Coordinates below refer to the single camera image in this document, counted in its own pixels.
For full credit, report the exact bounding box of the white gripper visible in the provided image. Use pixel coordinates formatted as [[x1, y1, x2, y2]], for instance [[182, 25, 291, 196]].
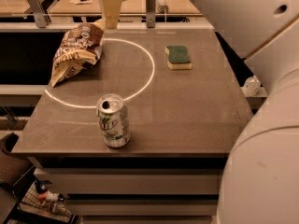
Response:
[[99, 0, 121, 30]]

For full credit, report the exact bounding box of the brown chip bag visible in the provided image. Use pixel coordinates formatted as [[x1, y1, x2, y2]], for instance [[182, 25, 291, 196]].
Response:
[[50, 20, 105, 87]]

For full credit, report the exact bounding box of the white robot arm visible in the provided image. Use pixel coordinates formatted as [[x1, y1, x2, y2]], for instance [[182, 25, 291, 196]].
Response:
[[190, 0, 299, 224]]

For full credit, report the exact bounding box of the white power strip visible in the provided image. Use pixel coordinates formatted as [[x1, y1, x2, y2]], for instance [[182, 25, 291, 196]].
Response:
[[156, 0, 168, 13]]

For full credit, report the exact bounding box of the green yellow sponge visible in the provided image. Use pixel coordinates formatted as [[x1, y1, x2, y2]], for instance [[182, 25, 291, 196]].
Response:
[[165, 45, 192, 70]]

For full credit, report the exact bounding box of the green soda can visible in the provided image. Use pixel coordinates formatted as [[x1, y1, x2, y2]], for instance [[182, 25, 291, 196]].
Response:
[[96, 93, 131, 148]]

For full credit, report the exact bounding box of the clear sanitizer bottle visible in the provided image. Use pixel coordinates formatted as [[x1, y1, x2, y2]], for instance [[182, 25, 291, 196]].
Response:
[[241, 76, 261, 97]]

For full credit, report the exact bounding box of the grey drawer cabinet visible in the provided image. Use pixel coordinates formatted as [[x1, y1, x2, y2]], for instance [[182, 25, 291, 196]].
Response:
[[29, 156, 227, 222]]

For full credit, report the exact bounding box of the brown chair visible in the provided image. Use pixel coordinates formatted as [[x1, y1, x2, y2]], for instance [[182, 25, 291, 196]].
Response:
[[0, 133, 33, 186]]

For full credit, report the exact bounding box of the metal post bracket middle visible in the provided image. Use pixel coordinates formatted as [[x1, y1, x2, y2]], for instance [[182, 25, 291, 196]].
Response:
[[146, 0, 156, 28]]

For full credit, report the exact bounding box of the metal post bracket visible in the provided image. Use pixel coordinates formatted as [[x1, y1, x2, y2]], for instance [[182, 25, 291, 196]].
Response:
[[146, 0, 156, 28], [27, 0, 50, 28]]

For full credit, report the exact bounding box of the metal post bracket left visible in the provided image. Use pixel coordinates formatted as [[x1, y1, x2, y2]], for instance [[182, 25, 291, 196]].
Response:
[[27, 0, 50, 28]]

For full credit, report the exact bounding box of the wire basket with bottles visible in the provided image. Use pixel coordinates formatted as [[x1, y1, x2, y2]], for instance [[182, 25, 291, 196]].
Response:
[[21, 179, 72, 217]]

